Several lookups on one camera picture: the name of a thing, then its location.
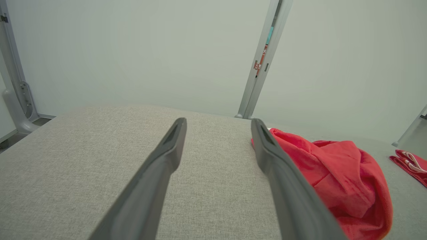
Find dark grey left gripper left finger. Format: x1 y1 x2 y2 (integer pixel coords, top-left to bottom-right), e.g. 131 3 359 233
88 117 187 240

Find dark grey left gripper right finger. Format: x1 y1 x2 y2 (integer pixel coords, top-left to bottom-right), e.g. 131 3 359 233
251 118 348 240

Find red basketball jersey white trim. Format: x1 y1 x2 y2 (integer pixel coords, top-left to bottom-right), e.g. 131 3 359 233
389 149 427 189

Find red shorts with white stripes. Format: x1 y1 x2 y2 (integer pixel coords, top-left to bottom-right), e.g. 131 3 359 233
251 128 394 240

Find grey metal partition post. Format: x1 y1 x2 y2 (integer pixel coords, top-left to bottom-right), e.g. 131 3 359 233
235 0 294 120
391 104 427 148
0 0 56 134

